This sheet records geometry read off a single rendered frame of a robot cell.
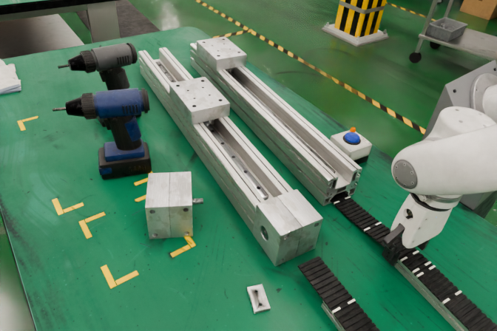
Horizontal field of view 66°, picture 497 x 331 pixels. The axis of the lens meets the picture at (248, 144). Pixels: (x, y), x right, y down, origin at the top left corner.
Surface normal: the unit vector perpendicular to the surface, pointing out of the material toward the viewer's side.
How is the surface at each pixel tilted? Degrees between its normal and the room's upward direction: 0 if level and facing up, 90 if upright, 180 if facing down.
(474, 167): 71
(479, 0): 88
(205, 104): 0
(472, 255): 0
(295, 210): 0
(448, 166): 77
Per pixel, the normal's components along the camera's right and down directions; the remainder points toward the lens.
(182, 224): 0.14, 0.61
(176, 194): 0.07, -0.79
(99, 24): 0.58, 0.53
